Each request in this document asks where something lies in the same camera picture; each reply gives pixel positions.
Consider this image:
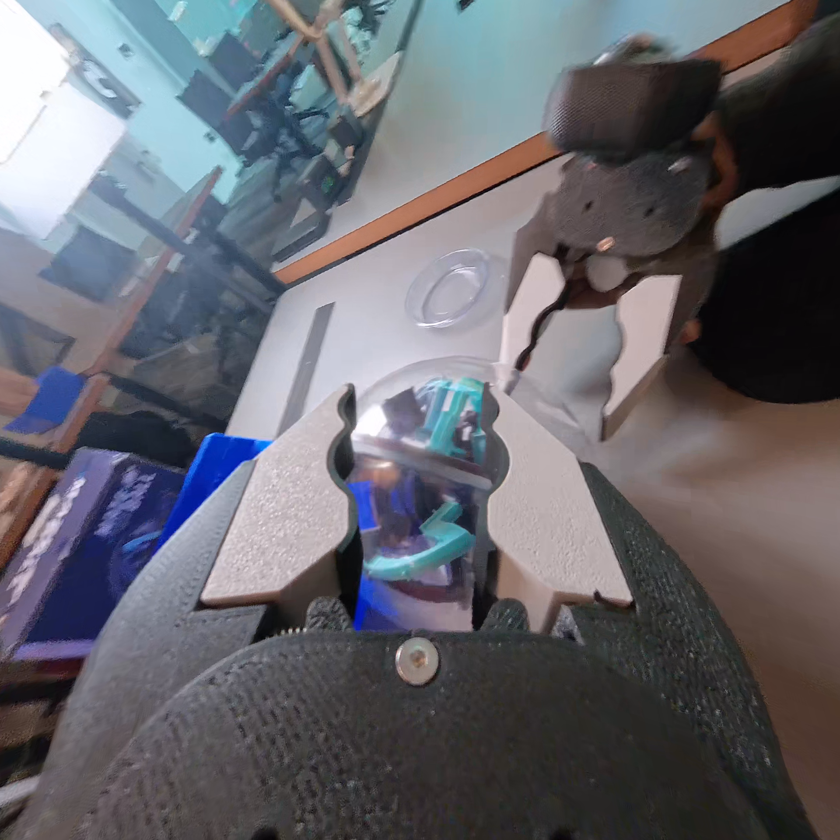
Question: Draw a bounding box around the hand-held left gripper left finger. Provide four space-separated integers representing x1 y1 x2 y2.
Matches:
199 384 360 608

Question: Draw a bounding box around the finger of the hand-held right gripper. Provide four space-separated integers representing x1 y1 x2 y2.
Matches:
600 272 683 442
500 223 573 396

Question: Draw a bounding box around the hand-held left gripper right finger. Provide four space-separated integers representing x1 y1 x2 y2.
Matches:
482 384 635 636

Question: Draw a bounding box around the clear maze ball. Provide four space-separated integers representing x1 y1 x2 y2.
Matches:
341 356 526 631

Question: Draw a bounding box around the person's right forearm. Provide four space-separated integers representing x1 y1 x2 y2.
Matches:
712 10 840 194

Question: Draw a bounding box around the person's right hand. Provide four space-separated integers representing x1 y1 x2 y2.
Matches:
679 128 737 347

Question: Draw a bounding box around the clear plastic dish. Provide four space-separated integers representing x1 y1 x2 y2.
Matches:
405 248 509 329

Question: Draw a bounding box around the blue plastic bin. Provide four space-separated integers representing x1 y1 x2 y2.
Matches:
157 431 274 567

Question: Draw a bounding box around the dark blue cardboard box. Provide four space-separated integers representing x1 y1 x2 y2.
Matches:
0 446 189 662

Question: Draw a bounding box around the small blue block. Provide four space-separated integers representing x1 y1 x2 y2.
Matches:
5 365 84 435

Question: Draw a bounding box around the wooden stand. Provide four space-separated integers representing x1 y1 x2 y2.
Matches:
266 0 403 118

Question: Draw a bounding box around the grey cable slot strip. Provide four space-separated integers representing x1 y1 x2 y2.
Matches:
279 302 337 439

